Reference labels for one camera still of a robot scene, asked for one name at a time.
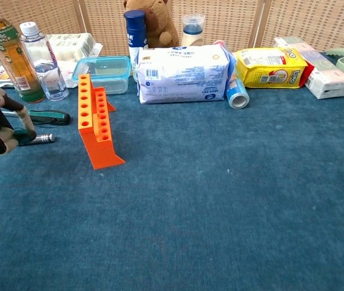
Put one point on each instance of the long green black screwdriver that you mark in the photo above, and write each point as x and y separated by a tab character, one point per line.
53	116

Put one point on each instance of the silver metal precision screwdriver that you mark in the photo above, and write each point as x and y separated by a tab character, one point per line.
44	138

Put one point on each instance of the orange screwdriver rack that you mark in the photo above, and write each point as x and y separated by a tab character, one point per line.
102	151

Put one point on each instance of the green tea bottle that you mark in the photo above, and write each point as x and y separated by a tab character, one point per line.
17	66

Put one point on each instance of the clear water bottle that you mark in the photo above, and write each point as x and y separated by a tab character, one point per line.
47	75

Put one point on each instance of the pink white snack bag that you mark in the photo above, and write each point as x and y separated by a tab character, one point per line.
67	71

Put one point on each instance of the white toilet paper pack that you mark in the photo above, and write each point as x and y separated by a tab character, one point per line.
68	45

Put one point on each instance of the clear blue-rimmed food container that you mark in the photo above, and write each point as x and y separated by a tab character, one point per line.
105	72

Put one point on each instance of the blue white spray can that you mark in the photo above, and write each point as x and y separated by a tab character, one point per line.
135	30

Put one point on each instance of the brown capybara plush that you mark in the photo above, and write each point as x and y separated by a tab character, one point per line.
159	24

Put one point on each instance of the white blue wipes pack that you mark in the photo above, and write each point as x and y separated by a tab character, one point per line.
184	75

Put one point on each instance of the cream sauce squeeze bottle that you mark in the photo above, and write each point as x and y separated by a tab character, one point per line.
193	36

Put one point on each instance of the blue carpet table cover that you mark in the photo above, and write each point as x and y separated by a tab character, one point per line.
190	197

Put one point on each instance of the blue plastic wrap roll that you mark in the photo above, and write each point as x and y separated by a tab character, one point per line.
237	94

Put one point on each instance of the wicker folding screen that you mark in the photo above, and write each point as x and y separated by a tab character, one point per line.
235	21

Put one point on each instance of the yellow Lipo snack bag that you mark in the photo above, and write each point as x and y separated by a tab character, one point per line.
268	72

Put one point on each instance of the red white snack box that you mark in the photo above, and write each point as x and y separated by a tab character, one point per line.
307	75

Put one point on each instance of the pastel tissue box pack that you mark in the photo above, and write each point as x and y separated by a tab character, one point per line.
326	78

